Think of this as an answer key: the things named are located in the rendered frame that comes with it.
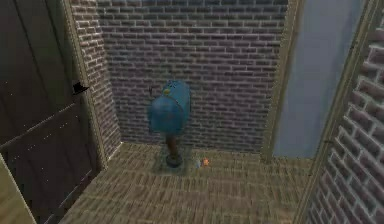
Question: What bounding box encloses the dark wooden room door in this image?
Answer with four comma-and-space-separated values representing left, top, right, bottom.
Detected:
0, 0, 101, 224

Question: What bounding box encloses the pale blue room door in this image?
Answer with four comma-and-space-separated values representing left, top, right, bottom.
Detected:
272, 0, 367, 159

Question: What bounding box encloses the blue mailbox on post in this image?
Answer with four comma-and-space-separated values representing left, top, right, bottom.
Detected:
146, 79, 192, 169

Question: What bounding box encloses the small orange and blue object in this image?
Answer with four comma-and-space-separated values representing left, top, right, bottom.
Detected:
195, 157, 212, 169

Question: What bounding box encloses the black door handle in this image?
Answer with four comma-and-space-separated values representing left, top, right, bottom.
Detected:
72, 81, 90, 96

